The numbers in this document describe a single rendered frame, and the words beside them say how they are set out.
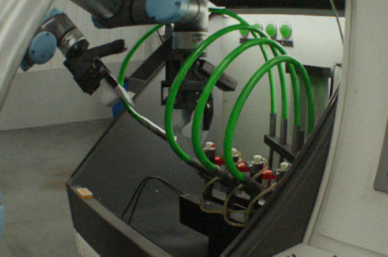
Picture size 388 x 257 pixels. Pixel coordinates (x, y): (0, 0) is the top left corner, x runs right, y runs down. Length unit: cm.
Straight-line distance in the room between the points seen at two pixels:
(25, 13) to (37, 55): 52
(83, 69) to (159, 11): 30
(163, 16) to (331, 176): 43
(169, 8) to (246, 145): 65
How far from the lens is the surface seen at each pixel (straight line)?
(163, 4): 82
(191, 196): 106
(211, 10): 107
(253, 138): 133
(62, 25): 110
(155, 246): 85
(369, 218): 70
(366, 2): 78
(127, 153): 127
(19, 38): 41
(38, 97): 751
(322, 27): 111
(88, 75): 105
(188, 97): 93
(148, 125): 106
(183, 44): 93
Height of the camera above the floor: 133
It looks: 9 degrees down
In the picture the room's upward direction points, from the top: straight up
